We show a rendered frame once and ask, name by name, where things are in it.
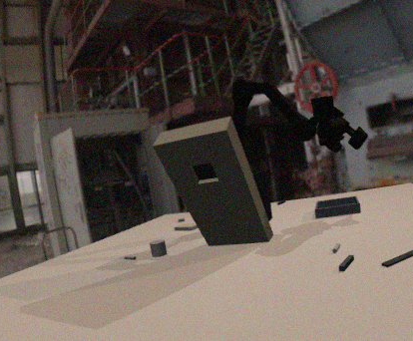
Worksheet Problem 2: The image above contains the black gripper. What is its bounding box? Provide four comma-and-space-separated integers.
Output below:
331, 106, 368, 150

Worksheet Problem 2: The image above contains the dark grey flat bar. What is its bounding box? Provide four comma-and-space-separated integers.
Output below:
381, 250, 413, 267

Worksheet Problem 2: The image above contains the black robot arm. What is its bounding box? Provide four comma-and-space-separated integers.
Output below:
232, 79, 345, 153

